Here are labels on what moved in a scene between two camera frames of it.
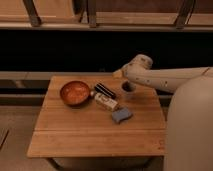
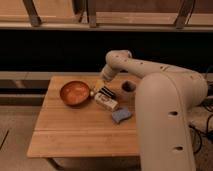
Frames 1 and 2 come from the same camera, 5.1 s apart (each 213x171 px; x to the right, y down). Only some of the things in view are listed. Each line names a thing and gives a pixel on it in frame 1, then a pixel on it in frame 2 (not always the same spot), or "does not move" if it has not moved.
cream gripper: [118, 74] → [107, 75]
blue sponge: [121, 114] does not move
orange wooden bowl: [74, 93] does not move
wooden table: [97, 116] does not move
